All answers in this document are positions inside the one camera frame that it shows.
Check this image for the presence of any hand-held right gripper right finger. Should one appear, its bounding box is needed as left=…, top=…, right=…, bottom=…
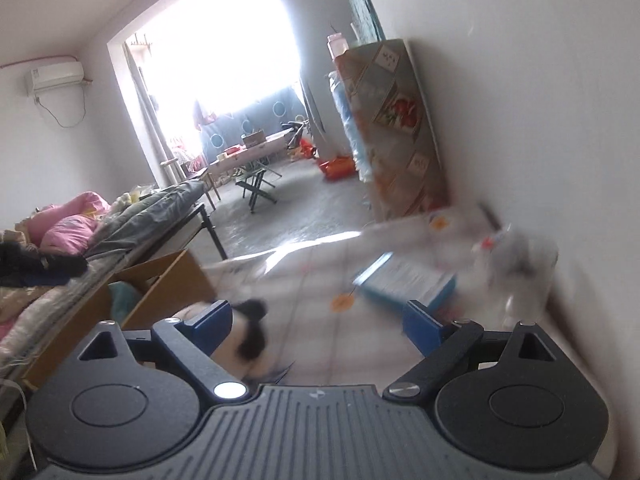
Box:
left=401, top=299, right=557, bottom=404

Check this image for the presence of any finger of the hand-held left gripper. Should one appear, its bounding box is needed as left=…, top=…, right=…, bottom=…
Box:
left=42, top=254, right=89, bottom=281

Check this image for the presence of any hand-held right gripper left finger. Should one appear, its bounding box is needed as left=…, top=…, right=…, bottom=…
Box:
left=76, top=299, right=252, bottom=402

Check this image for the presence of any black-haired plush doll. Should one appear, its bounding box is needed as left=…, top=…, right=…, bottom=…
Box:
left=170, top=299, right=297, bottom=382

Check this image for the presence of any blue and white packet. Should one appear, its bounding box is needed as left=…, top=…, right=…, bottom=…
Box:
left=352, top=252, right=457, bottom=312

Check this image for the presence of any brown cardboard box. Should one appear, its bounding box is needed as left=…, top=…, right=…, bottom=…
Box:
left=22, top=249, right=217, bottom=391

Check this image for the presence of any teal checked towel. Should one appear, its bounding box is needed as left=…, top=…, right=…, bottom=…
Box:
left=107, top=281, right=144, bottom=318

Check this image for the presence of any small white red packet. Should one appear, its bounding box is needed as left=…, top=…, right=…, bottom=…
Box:
left=472, top=222, right=521, bottom=271

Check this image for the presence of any pink pillow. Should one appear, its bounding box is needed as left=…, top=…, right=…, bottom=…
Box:
left=25, top=191, right=112, bottom=257

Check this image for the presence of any clear glass cup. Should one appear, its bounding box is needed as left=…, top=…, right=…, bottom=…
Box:
left=500, top=230, right=559, bottom=322

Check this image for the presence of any black folding stool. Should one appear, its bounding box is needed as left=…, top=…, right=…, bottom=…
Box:
left=235, top=169, right=282, bottom=212

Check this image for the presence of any white low table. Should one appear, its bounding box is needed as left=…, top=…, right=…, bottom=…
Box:
left=207, top=135, right=297, bottom=173

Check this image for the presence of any grey window curtain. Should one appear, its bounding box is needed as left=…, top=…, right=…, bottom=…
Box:
left=122, top=40, right=172, bottom=187

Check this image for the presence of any red basket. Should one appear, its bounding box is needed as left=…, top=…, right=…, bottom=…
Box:
left=319, top=156, right=357, bottom=181

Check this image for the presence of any white air conditioner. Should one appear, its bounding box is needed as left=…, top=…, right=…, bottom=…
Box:
left=26, top=60, right=85, bottom=95

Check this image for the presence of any floral patterned folded mat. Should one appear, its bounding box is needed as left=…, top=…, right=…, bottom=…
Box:
left=334, top=39, right=449, bottom=223

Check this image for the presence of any child's bicycle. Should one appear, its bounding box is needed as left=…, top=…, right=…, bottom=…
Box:
left=281, top=120, right=314, bottom=154

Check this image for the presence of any blue water jug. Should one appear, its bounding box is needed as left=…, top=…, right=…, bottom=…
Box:
left=327, top=70, right=374, bottom=184

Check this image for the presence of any blue circle-printed blanket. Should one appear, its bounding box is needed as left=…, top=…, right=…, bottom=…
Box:
left=200, top=87, right=309, bottom=159

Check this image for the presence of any pink container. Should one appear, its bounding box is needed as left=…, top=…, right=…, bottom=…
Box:
left=327, top=32, right=350, bottom=59

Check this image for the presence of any teal curtain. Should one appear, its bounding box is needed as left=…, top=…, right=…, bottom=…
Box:
left=334, top=0, right=387, bottom=44

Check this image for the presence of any air conditioner cable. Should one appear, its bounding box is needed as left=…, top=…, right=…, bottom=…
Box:
left=34, top=91, right=87, bottom=129

